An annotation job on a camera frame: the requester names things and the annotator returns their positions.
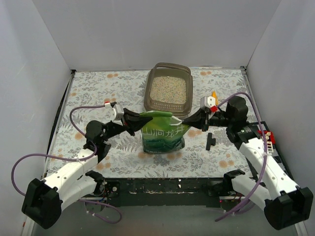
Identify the orange plastic scoop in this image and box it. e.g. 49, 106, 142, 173
212, 91, 219, 105

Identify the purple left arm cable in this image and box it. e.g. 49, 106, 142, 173
11, 104, 123, 224

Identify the small black plastic clip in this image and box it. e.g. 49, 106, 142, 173
206, 132, 216, 151

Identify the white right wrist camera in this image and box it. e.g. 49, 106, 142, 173
200, 96, 219, 113

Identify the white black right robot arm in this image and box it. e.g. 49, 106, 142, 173
183, 93, 314, 230

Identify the floral patterned table mat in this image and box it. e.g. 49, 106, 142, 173
45, 68, 251, 178

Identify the black white checkerboard plate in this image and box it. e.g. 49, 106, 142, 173
247, 121, 293, 180

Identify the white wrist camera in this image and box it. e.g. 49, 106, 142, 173
200, 96, 219, 113
104, 101, 124, 122

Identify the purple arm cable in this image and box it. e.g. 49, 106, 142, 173
214, 91, 268, 222
11, 104, 123, 224

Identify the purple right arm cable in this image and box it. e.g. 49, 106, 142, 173
214, 91, 268, 222

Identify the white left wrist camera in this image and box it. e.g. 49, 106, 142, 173
104, 101, 124, 122

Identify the brown plastic litter box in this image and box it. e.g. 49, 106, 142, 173
144, 62, 193, 118

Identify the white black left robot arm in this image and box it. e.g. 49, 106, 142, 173
22, 108, 153, 229

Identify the red white small bracket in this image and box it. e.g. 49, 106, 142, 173
258, 130, 276, 153

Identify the green litter bag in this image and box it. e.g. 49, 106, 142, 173
140, 111, 190, 154

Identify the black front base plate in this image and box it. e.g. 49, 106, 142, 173
102, 177, 243, 207

